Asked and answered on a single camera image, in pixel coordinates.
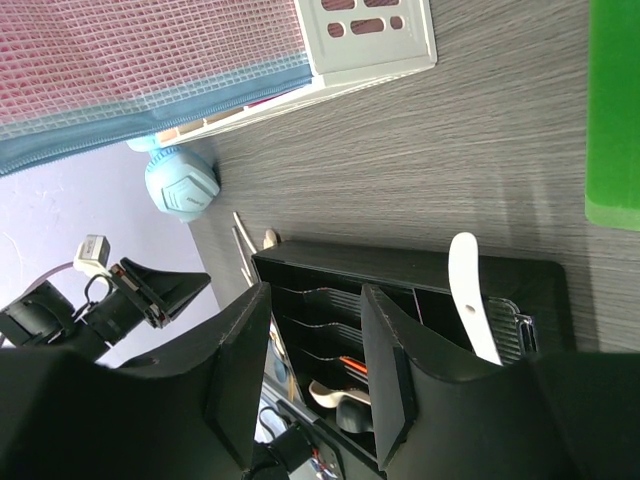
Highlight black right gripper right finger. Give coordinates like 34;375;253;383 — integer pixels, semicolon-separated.
362;285;639;479

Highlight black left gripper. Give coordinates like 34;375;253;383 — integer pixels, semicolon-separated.
1;258;211;350

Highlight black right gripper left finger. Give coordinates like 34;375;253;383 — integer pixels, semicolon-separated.
1;283;271;479

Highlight light blue headphones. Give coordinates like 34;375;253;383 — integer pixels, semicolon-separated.
126;135;220;223

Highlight small white ceramic spoon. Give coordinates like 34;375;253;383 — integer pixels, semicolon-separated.
308;380;371;409

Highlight black cutlery tray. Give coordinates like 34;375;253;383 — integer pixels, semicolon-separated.
252;241;580;479

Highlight blue plastic spoon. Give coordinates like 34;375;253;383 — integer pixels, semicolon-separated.
273;359;290;385

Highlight white thin plastic spoon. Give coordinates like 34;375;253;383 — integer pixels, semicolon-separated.
232;211;257;254

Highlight black spoon in tray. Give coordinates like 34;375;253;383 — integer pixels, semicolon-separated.
336;398;374;434

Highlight orange chopstick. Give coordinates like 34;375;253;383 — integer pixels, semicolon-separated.
339;356;368;376

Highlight large white ceramic spoon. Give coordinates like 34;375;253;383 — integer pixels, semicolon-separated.
448;232;502;365

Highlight green cutting mat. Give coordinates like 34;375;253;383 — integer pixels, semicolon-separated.
585;1;639;231

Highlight mesh zipper pouch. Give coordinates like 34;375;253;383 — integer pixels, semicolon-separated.
1;1;312;175

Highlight white file organizer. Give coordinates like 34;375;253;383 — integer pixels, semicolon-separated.
154;0;438;147

